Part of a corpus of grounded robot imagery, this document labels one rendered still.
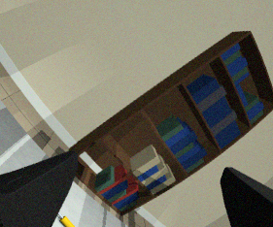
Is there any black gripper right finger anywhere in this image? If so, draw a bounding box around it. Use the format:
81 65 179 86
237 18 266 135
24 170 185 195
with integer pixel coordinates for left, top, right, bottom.
221 167 273 227

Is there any yellow-handled screwdriver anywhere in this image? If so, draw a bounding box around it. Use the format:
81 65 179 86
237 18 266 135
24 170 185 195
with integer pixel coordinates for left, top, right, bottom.
58 213 75 227

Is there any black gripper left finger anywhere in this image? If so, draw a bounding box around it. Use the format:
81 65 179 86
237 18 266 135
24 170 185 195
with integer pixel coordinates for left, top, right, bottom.
0 151 79 227

